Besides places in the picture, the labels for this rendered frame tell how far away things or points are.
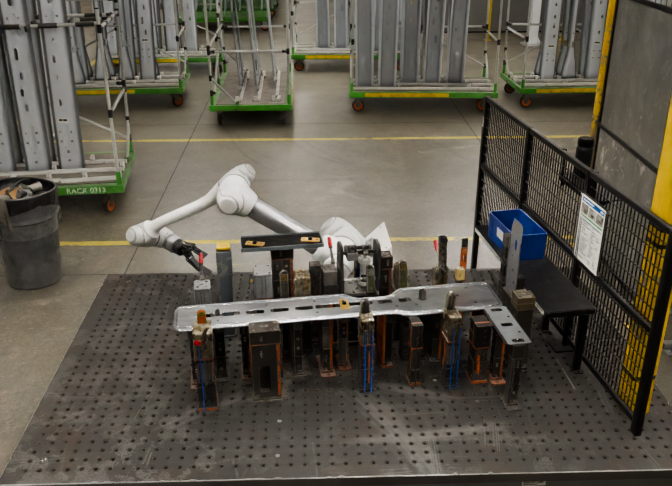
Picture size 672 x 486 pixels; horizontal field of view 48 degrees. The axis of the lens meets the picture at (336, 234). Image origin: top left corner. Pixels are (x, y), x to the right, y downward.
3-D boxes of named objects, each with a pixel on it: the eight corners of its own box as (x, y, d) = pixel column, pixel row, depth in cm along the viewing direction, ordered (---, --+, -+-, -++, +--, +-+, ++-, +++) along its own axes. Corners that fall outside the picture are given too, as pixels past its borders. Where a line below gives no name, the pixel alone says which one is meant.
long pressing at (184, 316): (172, 336, 298) (172, 332, 298) (174, 308, 318) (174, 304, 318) (505, 308, 318) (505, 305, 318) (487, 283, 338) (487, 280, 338)
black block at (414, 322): (407, 389, 314) (410, 329, 302) (401, 375, 324) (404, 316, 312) (426, 388, 316) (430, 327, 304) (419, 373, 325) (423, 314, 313)
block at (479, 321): (469, 386, 316) (474, 328, 305) (461, 371, 326) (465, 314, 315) (490, 383, 318) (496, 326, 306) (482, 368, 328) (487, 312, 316)
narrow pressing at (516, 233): (514, 299, 323) (522, 226, 309) (504, 286, 333) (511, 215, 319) (515, 298, 323) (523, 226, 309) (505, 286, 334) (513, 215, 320)
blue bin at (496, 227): (511, 261, 349) (514, 236, 344) (486, 235, 376) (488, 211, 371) (545, 258, 352) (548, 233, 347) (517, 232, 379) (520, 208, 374)
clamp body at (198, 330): (195, 416, 299) (188, 337, 284) (196, 393, 312) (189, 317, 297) (222, 413, 300) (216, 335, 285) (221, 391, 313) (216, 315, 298)
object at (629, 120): (653, 334, 484) (718, 13, 402) (632, 335, 484) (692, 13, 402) (584, 246, 606) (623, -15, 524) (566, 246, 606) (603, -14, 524)
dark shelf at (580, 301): (545, 319, 308) (545, 312, 306) (473, 230, 389) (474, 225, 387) (595, 314, 311) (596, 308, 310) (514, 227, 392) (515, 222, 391)
